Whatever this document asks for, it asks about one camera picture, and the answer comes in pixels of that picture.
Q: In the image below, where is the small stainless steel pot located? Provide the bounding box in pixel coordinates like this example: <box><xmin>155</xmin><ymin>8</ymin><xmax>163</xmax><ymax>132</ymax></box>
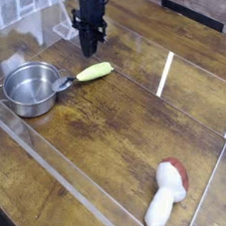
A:
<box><xmin>0</xmin><ymin>61</ymin><xmax>65</xmax><ymax>118</ymax></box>

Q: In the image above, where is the plush mushroom toy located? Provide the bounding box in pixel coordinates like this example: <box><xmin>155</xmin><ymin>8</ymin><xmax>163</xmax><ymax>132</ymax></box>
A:
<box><xmin>144</xmin><ymin>157</ymin><xmax>189</xmax><ymax>226</ymax></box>

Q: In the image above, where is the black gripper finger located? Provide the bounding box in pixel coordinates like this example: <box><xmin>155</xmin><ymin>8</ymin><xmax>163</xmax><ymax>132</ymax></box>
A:
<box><xmin>79</xmin><ymin>30</ymin><xmax>98</xmax><ymax>58</ymax></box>

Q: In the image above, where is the clear acrylic triangle stand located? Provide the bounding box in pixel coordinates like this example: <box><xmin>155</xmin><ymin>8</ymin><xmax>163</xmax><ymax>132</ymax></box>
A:
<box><xmin>52</xmin><ymin>1</ymin><xmax>78</xmax><ymax>41</ymax></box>

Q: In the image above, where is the clear acrylic front barrier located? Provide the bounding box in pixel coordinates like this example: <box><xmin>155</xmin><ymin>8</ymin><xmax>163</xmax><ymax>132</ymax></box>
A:
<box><xmin>0</xmin><ymin>102</ymin><xmax>144</xmax><ymax>226</ymax></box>

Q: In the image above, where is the black strip on wall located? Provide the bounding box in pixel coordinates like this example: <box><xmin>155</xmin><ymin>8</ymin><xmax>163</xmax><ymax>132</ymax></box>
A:
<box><xmin>160</xmin><ymin>0</ymin><xmax>224</xmax><ymax>32</ymax></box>

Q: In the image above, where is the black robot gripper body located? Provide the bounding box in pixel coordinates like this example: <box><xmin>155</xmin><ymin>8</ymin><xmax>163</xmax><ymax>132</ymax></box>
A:
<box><xmin>67</xmin><ymin>0</ymin><xmax>112</xmax><ymax>45</ymax></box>

